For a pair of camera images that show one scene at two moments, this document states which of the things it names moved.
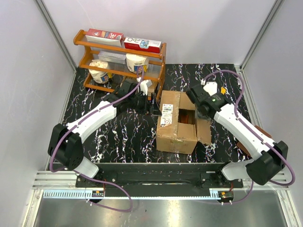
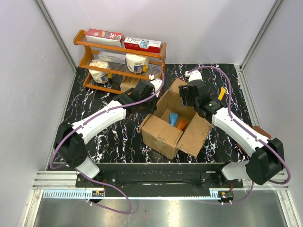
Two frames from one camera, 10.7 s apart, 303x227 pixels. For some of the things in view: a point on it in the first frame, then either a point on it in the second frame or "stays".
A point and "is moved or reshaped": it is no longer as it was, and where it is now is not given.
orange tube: x=186 y=116 to x=182 y=125
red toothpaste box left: x=105 y=37 stays
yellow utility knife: x=223 y=90 stays
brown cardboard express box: x=179 y=129 is moved or reshaped
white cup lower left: x=100 y=76 stays
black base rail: x=159 y=179 stays
